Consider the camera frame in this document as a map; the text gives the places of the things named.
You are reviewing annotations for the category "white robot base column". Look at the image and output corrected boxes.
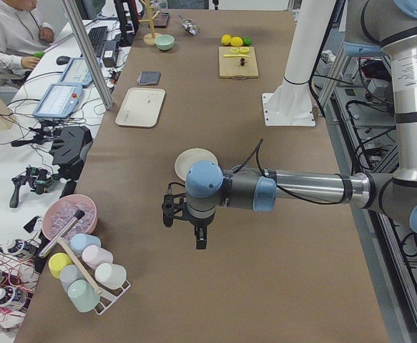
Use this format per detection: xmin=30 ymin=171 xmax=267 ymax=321
xmin=263 ymin=0 xmax=336 ymax=126

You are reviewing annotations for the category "mint green bowl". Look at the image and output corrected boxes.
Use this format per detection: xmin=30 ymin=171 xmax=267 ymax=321
xmin=154 ymin=34 xmax=175 ymax=51

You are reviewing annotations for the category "white cup rack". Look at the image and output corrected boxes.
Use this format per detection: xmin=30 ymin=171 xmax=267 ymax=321
xmin=57 ymin=238 xmax=132 ymax=316

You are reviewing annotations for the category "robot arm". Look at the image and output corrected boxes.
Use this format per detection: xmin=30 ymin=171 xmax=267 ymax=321
xmin=164 ymin=1 xmax=417 ymax=249

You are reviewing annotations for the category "blue pastel cup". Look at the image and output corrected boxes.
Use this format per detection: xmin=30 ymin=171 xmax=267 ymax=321
xmin=70 ymin=234 xmax=102 ymax=257

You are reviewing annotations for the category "white pastel cup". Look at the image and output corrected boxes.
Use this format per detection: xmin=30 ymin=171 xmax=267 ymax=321
xmin=94 ymin=263 xmax=127 ymax=289

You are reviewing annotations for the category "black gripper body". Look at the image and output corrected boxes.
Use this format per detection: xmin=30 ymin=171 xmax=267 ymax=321
xmin=192 ymin=217 xmax=212 ymax=240

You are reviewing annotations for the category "wooden mug tree stand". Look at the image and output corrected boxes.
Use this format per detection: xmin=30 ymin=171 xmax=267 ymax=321
xmin=139 ymin=0 xmax=161 ymax=46

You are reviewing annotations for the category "green lime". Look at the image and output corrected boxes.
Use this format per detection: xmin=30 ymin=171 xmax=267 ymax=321
xmin=242 ymin=36 xmax=252 ymax=46

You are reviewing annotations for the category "aluminium frame post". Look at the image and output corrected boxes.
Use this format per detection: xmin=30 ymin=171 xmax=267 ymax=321
xmin=62 ymin=0 xmax=113 ymax=110

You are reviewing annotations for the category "grey folded cloth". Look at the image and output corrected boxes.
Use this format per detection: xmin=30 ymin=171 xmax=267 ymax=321
xmin=137 ymin=71 xmax=161 ymax=86

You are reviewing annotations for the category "metal scoop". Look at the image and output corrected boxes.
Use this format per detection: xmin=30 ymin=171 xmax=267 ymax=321
xmin=178 ymin=13 xmax=200 ymax=36

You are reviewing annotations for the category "black stand device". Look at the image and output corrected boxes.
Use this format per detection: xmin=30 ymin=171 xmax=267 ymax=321
xmin=49 ymin=126 xmax=93 ymax=198

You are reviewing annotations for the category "seated person in white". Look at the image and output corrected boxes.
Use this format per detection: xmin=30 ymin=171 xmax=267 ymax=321
xmin=0 ymin=0 xmax=56 ymax=72

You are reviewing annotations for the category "black computer mouse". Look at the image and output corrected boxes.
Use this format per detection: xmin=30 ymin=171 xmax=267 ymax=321
xmin=56 ymin=56 xmax=71 ymax=66

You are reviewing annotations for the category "wooden cutting board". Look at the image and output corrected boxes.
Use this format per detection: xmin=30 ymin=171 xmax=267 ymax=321
xmin=218 ymin=46 xmax=259 ymax=79

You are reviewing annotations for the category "pink bowl with ice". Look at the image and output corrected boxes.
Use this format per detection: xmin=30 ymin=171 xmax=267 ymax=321
xmin=42 ymin=194 xmax=97 ymax=241

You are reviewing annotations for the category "cream rabbit tray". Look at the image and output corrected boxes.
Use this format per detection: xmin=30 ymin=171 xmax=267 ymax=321
xmin=115 ymin=87 xmax=165 ymax=128

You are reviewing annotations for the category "cream round plate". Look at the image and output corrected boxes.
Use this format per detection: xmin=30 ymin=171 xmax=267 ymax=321
xmin=175 ymin=148 xmax=218 ymax=181

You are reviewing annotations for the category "blue teach pendant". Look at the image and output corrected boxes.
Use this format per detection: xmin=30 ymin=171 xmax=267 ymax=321
xmin=59 ymin=57 xmax=93 ymax=87
xmin=33 ymin=83 xmax=83 ymax=119

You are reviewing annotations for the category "black keyboard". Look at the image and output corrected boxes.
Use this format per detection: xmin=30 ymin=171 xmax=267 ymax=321
xmin=88 ymin=26 xmax=109 ymax=58

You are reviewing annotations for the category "yellow pastel cup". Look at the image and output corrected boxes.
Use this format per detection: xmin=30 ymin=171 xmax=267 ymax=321
xmin=49 ymin=252 xmax=73 ymax=279

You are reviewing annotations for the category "yellow plastic knife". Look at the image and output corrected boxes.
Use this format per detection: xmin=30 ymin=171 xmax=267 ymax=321
xmin=222 ymin=54 xmax=250 ymax=58

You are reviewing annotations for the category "mint pastel cup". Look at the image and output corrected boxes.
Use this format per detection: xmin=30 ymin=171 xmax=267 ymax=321
xmin=67 ymin=279 xmax=100 ymax=312

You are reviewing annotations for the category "metal tool with black handle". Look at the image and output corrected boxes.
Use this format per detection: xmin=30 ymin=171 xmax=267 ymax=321
xmin=38 ymin=209 xmax=85 ymax=258

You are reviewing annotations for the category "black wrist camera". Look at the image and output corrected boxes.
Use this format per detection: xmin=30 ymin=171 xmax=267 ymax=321
xmin=161 ymin=182 xmax=190 ymax=228

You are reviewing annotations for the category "pink pastel cup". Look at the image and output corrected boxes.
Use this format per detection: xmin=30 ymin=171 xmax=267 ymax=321
xmin=82 ymin=244 xmax=114 ymax=269

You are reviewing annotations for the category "grey pastel cup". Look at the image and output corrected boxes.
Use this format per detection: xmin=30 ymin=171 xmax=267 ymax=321
xmin=59 ymin=264 xmax=84 ymax=293

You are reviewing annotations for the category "whole yellow lemon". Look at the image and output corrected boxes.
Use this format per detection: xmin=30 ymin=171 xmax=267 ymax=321
xmin=230 ymin=36 xmax=244 ymax=47
xmin=221 ymin=34 xmax=232 ymax=46

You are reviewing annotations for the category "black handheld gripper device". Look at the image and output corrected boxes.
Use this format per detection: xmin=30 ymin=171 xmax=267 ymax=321
xmin=9 ymin=166 xmax=54 ymax=208

